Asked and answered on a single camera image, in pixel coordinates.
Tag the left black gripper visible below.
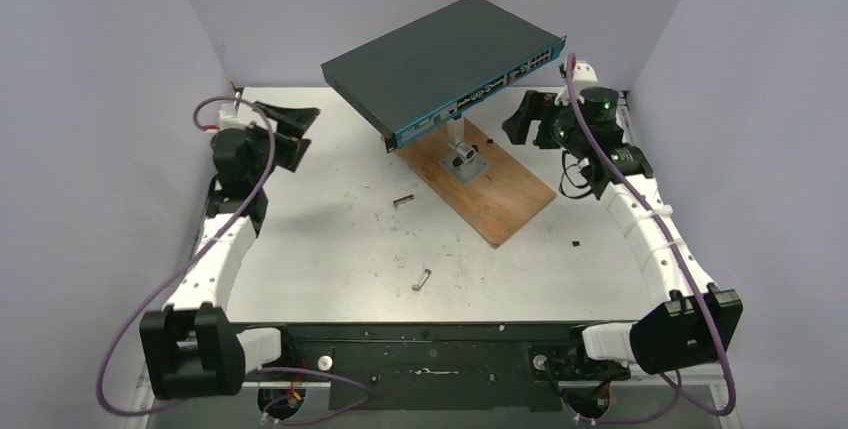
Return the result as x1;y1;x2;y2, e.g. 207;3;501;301
247;103;321;187

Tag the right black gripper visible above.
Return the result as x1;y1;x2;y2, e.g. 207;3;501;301
503;90;590;155

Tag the teal grey network switch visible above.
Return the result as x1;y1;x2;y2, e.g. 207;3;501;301
321;0;566;152

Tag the dark transceiver module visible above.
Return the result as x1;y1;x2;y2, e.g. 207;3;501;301
392;194;415;209

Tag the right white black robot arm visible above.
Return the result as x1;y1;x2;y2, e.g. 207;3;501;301
502;87;743;377

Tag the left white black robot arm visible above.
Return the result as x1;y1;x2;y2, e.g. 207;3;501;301
139;102;320;401

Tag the wooden base board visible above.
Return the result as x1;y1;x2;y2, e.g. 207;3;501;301
396;119;555;248

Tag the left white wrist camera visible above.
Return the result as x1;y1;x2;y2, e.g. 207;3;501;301
217;101;251;130

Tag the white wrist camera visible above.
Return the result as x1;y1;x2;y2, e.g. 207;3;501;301
554;59;598;106
217;101;251;130

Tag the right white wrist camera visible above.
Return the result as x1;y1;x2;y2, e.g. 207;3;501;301
554;59;598;106

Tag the metal switch mounting stand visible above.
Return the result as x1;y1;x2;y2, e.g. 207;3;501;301
440;116;490;186

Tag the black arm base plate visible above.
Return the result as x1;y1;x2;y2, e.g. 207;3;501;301
233;321;698;413

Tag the aluminium frame rail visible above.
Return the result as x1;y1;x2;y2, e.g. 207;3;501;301
160;339;724;399

